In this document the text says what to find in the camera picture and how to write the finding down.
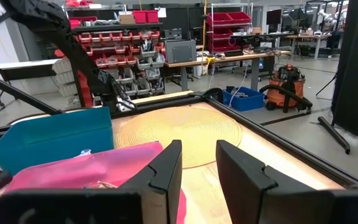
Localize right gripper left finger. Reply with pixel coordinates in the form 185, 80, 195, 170
119, 139, 183, 224

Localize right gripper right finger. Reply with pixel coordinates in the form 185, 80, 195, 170
216, 139, 332, 224

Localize round woven tan placemat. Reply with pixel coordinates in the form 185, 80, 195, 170
114, 105, 244, 169

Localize blue plastic bin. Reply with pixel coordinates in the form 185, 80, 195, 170
0, 106, 115, 175

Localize pink red plastic bin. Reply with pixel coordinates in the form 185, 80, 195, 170
0, 141, 188, 224

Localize blue storage crate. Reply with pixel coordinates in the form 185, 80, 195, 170
222, 86, 265, 112

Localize orange black shop vacuum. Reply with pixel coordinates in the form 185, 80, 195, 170
259, 63, 313, 113

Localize black stand leg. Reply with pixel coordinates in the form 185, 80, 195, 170
317, 116, 352, 156

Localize white topped table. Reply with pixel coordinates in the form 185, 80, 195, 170
0, 58, 62, 108

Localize grey metal box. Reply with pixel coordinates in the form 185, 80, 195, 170
165, 39, 198, 64

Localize white stacked bins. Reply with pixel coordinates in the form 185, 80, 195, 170
53, 57, 80, 110

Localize wooden workbench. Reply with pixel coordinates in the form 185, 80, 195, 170
165, 50, 291, 91

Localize parts shelf with bins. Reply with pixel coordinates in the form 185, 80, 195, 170
54, 22, 167, 108

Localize black tripod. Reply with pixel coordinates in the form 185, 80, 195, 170
290, 12, 306, 60

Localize red storage bin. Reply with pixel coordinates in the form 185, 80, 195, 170
145, 10, 160, 24
132, 10, 147, 24

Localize cardboard box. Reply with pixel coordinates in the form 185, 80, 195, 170
118, 11, 136, 25

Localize distant wooden desk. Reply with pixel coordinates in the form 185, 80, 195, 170
284, 32, 334, 60

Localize black monitor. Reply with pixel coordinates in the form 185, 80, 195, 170
265, 8, 282, 26

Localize white robot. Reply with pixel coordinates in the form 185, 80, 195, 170
317, 8, 349, 27

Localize white cable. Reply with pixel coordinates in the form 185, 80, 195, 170
227, 67, 250, 100

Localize yellow hanging cord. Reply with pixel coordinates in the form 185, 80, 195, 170
201, 0, 208, 75

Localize wire rack with red bins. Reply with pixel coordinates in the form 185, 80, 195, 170
206, 2, 254, 54

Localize chrome wire shelf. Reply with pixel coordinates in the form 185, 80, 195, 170
61, 0, 129, 22

